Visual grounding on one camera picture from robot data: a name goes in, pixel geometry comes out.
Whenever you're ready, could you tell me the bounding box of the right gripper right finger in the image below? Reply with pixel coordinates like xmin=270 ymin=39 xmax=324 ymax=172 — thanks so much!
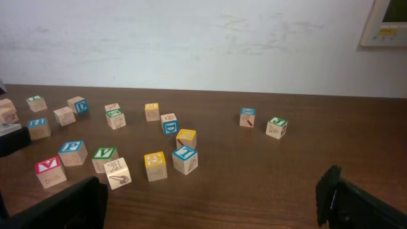
xmin=315 ymin=165 xmax=406 ymax=229

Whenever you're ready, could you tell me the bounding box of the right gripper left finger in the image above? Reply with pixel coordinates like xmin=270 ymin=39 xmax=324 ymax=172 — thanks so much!
xmin=1 ymin=176 xmax=108 ymax=229

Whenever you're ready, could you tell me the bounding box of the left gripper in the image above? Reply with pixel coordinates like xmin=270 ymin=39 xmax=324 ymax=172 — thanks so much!
xmin=1 ymin=127 xmax=32 ymax=157

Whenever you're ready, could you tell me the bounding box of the blue H block centre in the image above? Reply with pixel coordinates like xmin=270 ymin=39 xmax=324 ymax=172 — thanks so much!
xmin=27 ymin=118 xmax=51 ymax=141

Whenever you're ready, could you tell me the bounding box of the yellow block upper left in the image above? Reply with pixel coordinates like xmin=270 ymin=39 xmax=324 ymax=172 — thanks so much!
xmin=0 ymin=108 xmax=19 ymax=124

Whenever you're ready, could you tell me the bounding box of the plain wooden block yellow side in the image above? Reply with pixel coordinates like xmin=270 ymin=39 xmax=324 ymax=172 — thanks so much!
xmin=0 ymin=99 xmax=17 ymax=113

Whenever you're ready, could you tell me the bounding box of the green L block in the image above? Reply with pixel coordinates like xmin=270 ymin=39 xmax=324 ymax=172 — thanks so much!
xmin=26 ymin=95 xmax=48 ymax=113

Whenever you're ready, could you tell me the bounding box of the red V block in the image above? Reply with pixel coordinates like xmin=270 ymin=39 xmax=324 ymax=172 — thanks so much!
xmin=35 ymin=156 xmax=67 ymax=189

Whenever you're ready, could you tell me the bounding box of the white wooden picture block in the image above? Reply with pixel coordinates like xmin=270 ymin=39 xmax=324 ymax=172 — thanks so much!
xmin=104 ymin=158 xmax=132 ymax=190

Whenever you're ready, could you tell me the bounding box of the wooden block green side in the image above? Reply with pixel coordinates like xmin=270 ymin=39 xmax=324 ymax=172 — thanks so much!
xmin=53 ymin=107 xmax=76 ymax=127

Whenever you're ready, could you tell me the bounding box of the blue P block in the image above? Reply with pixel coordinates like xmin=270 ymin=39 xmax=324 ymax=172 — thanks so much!
xmin=58 ymin=141 xmax=88 ymax=167

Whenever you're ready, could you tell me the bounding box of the green V block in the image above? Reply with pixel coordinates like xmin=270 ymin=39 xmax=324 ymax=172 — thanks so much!
xmin=92 ymin=147 xmax=119 ymax=173

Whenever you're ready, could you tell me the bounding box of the wooden block blue D side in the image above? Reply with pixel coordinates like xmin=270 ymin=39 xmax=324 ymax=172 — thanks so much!
xmin=67 ymin=96 xmax=89 ymax=115

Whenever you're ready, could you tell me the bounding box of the yellow E block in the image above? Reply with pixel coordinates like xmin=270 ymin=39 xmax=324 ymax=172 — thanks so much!
xmin=144 ymin=151 xmax=167 ymax=182

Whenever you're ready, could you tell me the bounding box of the green Z block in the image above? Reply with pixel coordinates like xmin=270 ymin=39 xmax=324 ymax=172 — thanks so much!
xmin=106 ymin=108 xmax=126 ymax=130

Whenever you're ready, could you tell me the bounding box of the green J block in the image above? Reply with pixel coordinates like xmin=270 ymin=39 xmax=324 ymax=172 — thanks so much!
xmin=265 ymin=117 xmax=288 ymax=139

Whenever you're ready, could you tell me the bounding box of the plain wooden block centre top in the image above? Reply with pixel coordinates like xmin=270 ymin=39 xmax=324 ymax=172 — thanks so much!
xmin=104 ymin=103 xmax=120 ymax=111

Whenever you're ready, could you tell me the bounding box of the blue I block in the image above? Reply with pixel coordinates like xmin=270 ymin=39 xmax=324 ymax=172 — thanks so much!
xmin=172 ymin=146 xmax=198 ymax=175

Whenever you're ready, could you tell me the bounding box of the yellow block top centre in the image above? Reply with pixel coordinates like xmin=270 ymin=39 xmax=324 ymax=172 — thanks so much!
xmin=144 ymin=103 xmax=160 ymax=121

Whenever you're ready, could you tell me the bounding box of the wooden block blue D front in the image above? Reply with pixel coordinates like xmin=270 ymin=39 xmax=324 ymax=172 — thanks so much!
xmin=160 ymin=113 xmax=179 ymax=135

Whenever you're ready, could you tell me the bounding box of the yellow block right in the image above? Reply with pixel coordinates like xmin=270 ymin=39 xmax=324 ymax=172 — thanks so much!
xmin=176 ymin=129 xmax=197 ymax=149

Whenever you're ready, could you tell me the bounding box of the blue X block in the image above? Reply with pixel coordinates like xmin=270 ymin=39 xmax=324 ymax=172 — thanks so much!
xmin=239 ymin=108 xmax=256 ymax=127

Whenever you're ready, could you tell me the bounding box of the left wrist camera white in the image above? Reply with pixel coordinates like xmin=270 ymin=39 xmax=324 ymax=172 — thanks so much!
xmin=0 ymin=124 xmax=22 ymax=136

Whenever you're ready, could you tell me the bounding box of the beige wall control panel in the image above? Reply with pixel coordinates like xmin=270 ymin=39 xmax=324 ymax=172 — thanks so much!
xmin=359 ymin=0 xmax=406 ymax=48

